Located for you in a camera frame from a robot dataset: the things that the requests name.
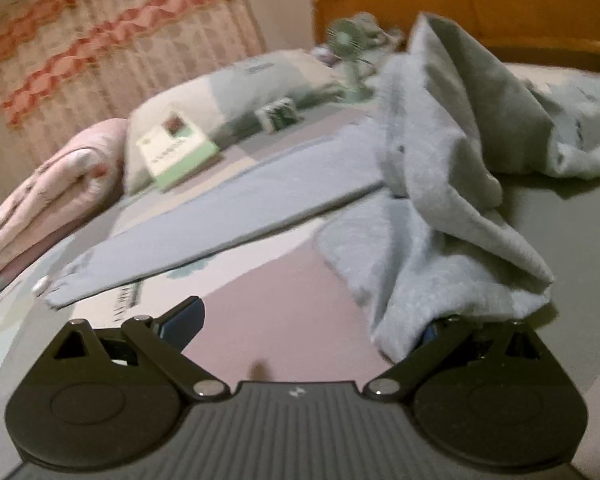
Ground patchwork floral bed sheet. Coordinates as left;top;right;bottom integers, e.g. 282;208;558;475
0;105;600;479

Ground pink rolled quilt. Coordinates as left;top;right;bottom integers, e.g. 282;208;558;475
0;118;128;278

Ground light grey sweatpants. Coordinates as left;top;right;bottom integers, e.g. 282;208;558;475
45;14;600;361

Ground small white remote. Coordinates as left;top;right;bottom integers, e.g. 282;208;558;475
32;275;50;296

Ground small white green box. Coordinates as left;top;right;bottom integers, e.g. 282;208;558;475
256;98;301;133

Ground grey and cream pillow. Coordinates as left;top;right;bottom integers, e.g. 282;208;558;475
123;49;342;195

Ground small green desk fan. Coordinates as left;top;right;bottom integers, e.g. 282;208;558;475
326;18;373;103

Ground green and white book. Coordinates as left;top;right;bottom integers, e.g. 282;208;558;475
136;106;221;191

